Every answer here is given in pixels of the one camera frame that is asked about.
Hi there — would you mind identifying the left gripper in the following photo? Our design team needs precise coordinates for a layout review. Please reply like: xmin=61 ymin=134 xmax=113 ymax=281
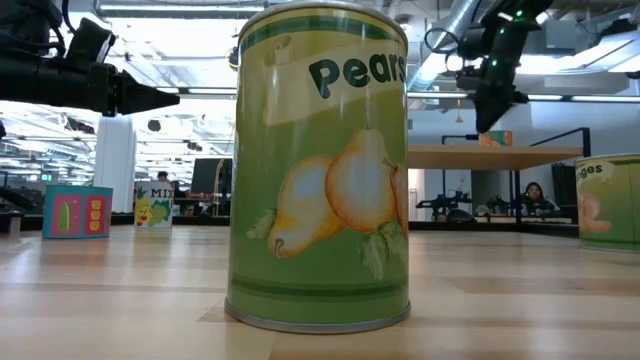
xmin=29 ymin=54 xmax=182 ymax=118

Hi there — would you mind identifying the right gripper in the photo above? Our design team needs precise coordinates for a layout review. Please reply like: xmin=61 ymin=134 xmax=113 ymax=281
xmin=472 ymin=34 xmax=530 ymax=135

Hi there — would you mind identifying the white mix fruit can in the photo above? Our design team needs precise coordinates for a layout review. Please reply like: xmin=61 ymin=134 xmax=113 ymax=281
xmin=133 ymin=180 xmax=175 ymax=230

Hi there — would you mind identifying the teal and pink can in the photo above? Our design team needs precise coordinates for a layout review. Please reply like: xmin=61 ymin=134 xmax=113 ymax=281
xmin=41 ymin=184 xmax=114 ymax=240

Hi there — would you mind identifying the green oranges can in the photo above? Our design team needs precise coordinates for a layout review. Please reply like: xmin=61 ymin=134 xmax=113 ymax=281
xmin=574 ymin=153 xmax=640 ymax=253

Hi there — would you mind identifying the green pears can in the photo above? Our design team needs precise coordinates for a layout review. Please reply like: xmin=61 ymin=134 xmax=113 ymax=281
xmin=223 ymin=0 xmax=412 ymax=335

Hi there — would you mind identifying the wooden shelf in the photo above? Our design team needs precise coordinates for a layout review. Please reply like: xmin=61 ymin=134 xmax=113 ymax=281
xmin=407 ymin=144 xmax=585 ymax=171

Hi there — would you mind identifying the teal and orange can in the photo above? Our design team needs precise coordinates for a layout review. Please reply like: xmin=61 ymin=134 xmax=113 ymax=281
xmin=478 ymin=130 xmax=514 ymax=148

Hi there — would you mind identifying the white round column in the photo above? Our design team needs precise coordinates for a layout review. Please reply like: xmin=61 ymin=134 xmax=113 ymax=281
xmin=93 ymin=114 xmax=137 ymax=215

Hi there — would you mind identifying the black background monitor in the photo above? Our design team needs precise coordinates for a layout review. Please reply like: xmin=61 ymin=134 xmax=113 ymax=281
xmin=189 ymin=157 xmax=234 ymax=197

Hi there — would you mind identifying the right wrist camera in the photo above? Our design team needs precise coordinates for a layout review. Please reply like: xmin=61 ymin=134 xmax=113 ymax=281
xmin=455 ymin=63 xmax=484 ymax=93

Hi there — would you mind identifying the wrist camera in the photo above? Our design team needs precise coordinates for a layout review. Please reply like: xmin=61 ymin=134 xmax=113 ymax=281
xmin=455 ymin=63 xmax=484 ymax=93
xmin=66 ymin=17 xmax=117 ymax=65

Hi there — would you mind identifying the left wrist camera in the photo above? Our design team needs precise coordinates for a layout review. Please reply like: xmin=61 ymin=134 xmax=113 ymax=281
xmin=66 ymin=17 xmax=117 ymax=65

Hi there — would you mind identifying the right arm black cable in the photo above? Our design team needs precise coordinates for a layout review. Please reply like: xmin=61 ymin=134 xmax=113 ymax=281
xmin=423 ymin=27 xmax=464 ymax=71

